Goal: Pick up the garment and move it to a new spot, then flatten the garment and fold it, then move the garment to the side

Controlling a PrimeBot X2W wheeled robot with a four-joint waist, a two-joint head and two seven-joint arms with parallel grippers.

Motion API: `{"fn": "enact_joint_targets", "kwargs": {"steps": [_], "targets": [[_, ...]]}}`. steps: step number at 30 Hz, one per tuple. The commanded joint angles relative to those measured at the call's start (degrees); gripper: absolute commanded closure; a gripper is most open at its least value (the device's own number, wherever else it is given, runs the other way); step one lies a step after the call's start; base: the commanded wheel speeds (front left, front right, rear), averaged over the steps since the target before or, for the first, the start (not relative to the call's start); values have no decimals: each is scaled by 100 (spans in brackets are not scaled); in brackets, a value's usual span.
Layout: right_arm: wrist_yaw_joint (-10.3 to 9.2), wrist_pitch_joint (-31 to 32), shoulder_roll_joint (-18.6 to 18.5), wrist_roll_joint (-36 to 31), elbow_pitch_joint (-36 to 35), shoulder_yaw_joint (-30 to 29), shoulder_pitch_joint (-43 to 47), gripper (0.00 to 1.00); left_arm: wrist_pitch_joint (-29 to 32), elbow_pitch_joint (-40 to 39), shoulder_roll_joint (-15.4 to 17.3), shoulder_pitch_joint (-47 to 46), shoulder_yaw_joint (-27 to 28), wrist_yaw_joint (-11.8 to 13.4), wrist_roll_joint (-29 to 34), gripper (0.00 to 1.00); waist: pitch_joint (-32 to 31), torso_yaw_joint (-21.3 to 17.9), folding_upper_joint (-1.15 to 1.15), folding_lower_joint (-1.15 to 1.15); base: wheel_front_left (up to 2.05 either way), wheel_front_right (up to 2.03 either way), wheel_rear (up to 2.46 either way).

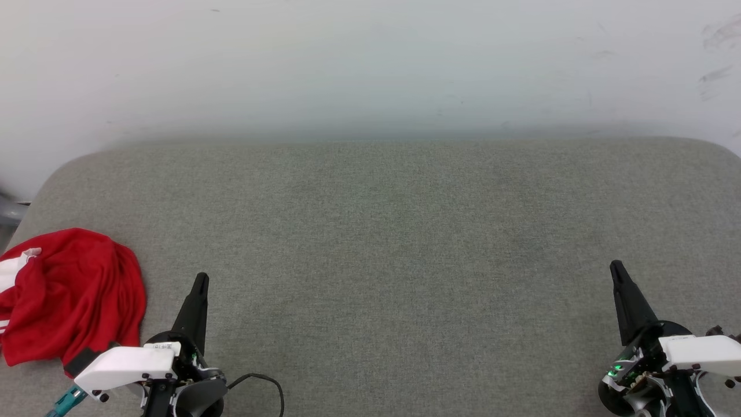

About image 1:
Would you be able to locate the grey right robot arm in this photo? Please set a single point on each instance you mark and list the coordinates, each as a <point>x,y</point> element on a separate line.
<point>683,401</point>

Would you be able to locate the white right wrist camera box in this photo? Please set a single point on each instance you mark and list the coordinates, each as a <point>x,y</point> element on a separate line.
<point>703,352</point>

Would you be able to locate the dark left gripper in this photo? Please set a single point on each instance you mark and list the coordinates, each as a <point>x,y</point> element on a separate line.
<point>188,362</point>

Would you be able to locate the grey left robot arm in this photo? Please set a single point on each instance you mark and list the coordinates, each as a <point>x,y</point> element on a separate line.
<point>202,395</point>

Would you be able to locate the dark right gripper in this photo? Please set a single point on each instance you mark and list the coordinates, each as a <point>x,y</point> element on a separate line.
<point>639,360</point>

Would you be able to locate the red and white garment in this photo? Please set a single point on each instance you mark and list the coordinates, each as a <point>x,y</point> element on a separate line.
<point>75,289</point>

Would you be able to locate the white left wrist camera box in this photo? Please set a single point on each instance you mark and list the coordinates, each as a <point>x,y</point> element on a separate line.
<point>124,365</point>

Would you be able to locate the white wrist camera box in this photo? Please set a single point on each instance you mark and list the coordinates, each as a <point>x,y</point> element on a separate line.
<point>124,365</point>
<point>703,352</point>

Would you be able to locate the grey object beside sofa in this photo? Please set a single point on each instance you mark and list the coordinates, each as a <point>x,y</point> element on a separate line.
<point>10,211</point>

